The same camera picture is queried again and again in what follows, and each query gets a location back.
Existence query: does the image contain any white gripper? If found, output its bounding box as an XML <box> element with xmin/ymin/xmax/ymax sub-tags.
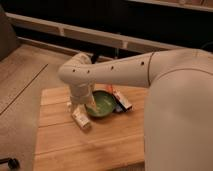
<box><xmin>67</xmin><ymin>83</ymin><xmax>97</xmax><ymax>111</ymax></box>

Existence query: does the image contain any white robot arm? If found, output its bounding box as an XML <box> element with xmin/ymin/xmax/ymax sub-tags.
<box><xmin>59</xmin><ymin>48</ymin><xmax>213</xmax><ymax>171</ymax></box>

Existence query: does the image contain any green ceramic bowl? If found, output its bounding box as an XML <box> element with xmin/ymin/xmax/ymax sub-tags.
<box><xmin>86</xmin><ymin>90</ymin><xmax>117</xmax><ymax>118</ymax></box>

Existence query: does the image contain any dark box with orange label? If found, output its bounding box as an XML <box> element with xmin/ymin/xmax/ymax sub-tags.
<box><xmin>106</xmin><ymin>85</ymin><xmax>132</xmax><ymax>113</ymax></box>

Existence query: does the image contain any black chair caster wheel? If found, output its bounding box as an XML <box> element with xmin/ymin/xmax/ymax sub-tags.
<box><xmin>0</xmin><ymin>158</ymin><xmax>20</xmax><ymax>169</ymax></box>

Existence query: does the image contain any white shelf rail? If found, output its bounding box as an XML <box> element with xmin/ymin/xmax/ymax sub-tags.
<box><xmin>6</xmin><ymin>13</ymin><xmax>182</xmax><ymax>53</ymax></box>

